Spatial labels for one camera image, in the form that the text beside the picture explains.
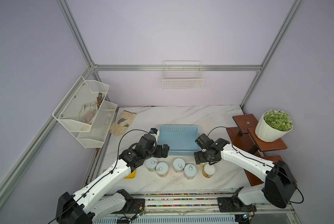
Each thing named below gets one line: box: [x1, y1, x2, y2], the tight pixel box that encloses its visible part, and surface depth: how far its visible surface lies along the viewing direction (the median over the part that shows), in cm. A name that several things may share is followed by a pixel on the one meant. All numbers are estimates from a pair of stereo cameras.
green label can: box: [145, 157, 158, 173], surface depth 85 cm
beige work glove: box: [109, 110, 137, 136], surface depth 113 cm
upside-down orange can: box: [201, 163, 216, 179], surface depth 82 cm
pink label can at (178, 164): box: [172, 157, 186, 173], surface depth 85 cm
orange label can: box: [155, 161, 169, 178], surface depth 84 cm
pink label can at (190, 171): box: [183, 164, 197, 181], surface depth 83 cm
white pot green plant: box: [254, 109, 294, 143], surface depth 67 cm
